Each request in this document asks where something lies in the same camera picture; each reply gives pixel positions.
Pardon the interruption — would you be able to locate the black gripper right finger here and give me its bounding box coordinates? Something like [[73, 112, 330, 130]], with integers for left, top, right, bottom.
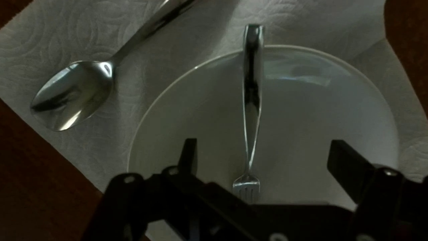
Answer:
[[326, 138, 428, 241]]

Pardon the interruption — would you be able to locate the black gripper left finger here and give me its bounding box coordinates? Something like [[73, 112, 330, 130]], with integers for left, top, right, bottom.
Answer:
[[80, 136, 270, 241]]

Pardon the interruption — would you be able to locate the silver metal fork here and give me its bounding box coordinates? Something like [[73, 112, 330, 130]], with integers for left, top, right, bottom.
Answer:
[[231, 23, 266, 198]]

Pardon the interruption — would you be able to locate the silver metal spoon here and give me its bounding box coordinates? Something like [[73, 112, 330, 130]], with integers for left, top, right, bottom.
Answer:
[[29, 0, 198, 134]]

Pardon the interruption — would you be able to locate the white round plate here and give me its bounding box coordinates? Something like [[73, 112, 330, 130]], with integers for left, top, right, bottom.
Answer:
[[125, 43, 400, 241]]

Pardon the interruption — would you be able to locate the white paper napkin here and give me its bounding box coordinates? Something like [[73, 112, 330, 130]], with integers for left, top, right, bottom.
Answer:
[[0, 0, 428, 194]]

